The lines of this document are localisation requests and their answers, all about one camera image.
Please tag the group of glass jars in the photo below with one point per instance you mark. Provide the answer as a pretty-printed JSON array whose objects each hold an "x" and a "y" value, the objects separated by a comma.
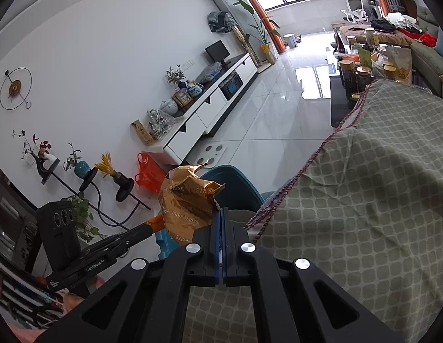
[{"x": 348, "y": 78}]

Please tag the dark clothes bundle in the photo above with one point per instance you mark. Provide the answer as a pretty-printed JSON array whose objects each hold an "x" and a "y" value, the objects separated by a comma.
[{"x": 221, "y": 21}]

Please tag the red leaf plant white vase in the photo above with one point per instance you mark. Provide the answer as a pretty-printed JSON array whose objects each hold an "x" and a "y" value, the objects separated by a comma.
[{"x": 42, "y": 148}]

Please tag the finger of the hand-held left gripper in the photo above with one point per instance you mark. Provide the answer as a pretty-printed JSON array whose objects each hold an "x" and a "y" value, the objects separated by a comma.
[
  {"x": 139, "y": 242},
  {"x": 114, "y": 241}
]

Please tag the wheat stalks black vase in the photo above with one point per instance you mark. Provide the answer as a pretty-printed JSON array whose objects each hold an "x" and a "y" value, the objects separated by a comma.
[{"x": 119, "y": 178}]

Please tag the black coffee table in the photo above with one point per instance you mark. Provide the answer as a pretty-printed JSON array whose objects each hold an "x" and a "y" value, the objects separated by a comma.
[{"x": 335, "y": 107}]

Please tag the black monitor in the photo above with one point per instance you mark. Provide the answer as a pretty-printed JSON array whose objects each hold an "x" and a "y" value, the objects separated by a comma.
[{"x": 216, "y": 50}]

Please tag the white standing air conditioner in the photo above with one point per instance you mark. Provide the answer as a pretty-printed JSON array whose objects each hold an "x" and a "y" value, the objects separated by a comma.
[{"x": 230, "y": 1}]

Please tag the small white bin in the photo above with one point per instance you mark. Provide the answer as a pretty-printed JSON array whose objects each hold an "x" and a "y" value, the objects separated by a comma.
[{"x": 290, "y": 40}]

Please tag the green trailing potted plant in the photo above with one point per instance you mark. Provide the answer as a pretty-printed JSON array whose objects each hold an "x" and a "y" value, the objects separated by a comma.
[{"x": 83, "y": 218}]

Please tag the tan cardboard box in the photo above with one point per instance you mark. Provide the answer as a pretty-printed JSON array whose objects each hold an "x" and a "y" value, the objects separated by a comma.
[{"x": 142, "y": 133}]

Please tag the white ceramic jar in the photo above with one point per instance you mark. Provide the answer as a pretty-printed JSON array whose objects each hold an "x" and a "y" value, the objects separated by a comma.
[{"x": 169, "y": 107}]

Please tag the orange plastic bag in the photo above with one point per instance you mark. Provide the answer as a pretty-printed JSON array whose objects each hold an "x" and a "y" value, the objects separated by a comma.
[{"x": 150, "y": 175}]

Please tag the wooden picture frame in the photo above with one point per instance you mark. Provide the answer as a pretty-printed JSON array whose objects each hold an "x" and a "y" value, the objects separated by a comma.
[{"x": 182, "y": 98}]

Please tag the clear yellow snack bag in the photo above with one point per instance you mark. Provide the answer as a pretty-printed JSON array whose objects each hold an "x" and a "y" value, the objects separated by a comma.
[{"x": 398, "y": 66}]

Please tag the dark shelving unit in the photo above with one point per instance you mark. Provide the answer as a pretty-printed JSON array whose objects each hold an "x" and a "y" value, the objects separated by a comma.
[{"x": 14, "y": 228}]

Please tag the clear bagged ship model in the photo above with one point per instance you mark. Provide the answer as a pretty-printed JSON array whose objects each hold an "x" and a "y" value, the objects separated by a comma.
[{"x": 160, "y": 123}]

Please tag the wooden floor ornament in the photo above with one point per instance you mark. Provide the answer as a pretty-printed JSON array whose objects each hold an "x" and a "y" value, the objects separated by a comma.
[{"x": 242, "y": 43}]

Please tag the bonsai plant blue vase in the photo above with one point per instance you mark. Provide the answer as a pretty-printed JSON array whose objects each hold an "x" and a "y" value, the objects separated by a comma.
[{"x": 176, "y": 77}]

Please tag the sofa with clothes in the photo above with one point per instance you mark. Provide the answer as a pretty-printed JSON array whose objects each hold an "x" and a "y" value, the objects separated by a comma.
[{"x": 427, "y": 50}]

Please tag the green card box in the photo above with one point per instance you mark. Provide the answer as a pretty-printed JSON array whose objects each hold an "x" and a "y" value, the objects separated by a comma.
[{"x": 364, "y": 58}]

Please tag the green checked blanket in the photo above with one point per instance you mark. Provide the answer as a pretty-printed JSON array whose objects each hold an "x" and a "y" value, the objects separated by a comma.
[{"x": 350, "y": 203}]

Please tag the gold foil snack bag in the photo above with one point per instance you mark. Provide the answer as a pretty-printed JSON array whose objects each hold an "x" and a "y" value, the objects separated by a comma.
[{"x": 185, "y": 200}]

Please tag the teal plastic bin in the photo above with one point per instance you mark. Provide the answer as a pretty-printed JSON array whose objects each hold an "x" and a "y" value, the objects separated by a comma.
[{"x": 239, "y": 189}]

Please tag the white bathroom scale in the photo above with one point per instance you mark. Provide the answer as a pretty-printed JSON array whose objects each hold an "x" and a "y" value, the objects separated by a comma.
[{"x": 209, "y": 153}]

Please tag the person's left hand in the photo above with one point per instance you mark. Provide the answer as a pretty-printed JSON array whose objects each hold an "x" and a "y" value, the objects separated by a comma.
[{"x": 74, "y": 300}]

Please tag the white office chair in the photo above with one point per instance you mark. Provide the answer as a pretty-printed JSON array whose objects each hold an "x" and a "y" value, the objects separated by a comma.
[{"x": 357, "y": 9}]

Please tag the small plant blue vase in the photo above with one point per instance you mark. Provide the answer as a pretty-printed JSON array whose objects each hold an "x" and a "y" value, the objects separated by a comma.
[{"x": 82, "y": 169}]

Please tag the tall green leafy plant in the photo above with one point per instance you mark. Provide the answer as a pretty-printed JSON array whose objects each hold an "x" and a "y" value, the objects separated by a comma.
[{"x": 259, "y": 32}]

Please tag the white TV cabinet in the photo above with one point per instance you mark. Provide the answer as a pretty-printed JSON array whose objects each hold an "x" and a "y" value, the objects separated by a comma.
[{"x": 207, "y": 109}]

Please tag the white wall socket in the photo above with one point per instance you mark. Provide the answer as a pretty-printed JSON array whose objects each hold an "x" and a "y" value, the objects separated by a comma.
[{"x": 188, "y": 64}]

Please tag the blue plastic wrapped bundle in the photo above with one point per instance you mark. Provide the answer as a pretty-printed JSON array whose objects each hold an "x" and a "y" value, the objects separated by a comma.
[{"x": 209, "y": 72}]

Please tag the black metal plant stand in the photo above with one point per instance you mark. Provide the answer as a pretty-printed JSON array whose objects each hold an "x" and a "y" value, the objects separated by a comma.
[{"x": 96, "y": 193}]

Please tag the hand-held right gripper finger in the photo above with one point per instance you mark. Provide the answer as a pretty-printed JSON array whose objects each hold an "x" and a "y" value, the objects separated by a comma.
[
  {"x": 224, "y": 250},
  {"x": 217, "y": 246}
]

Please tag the blue white ceramic bowl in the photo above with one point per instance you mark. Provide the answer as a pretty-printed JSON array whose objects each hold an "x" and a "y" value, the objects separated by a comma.
[{"x": 195, "y": 89}]

